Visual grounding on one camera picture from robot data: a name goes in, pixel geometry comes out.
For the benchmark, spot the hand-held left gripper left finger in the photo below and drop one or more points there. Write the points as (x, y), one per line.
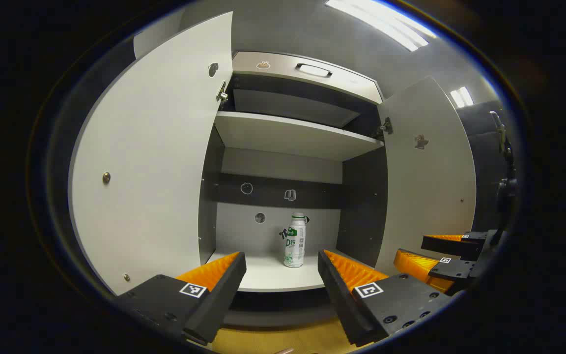
(224, 295)

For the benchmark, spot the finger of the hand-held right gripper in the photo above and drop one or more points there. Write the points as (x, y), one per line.
(447, 246)
(455, 269)

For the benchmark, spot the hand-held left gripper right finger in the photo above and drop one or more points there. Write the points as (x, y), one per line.
(337, 300)

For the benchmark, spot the grey cabinet door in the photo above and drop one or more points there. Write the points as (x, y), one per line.
(155, 162)
(425, 196)

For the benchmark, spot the white bottle with green label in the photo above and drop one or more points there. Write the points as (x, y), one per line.
(295, 246)

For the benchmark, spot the grey cabinet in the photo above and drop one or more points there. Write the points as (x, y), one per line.
(273, 167)

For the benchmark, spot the white cabinet shelf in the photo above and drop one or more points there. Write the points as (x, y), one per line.
(288, 135)

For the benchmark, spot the black backdrop cloth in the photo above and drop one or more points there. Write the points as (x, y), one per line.
(484, 162)

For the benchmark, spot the small ceiling light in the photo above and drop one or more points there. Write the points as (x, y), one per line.
(462, 97)

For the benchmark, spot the long ceiling light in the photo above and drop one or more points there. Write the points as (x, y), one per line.
(381, 22)

